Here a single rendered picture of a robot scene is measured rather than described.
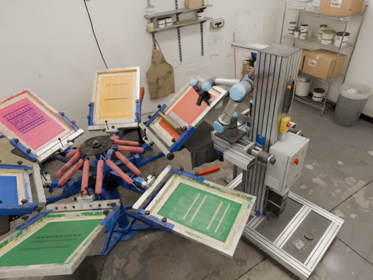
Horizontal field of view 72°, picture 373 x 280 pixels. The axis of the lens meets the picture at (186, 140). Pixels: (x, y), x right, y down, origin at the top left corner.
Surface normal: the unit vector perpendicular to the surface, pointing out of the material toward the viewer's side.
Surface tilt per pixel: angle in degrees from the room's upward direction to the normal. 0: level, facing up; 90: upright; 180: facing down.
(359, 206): 0
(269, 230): 0
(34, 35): 90
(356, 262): 0
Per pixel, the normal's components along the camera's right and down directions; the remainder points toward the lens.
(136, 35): 0.52, 0.47
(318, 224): -0.07, -0.81
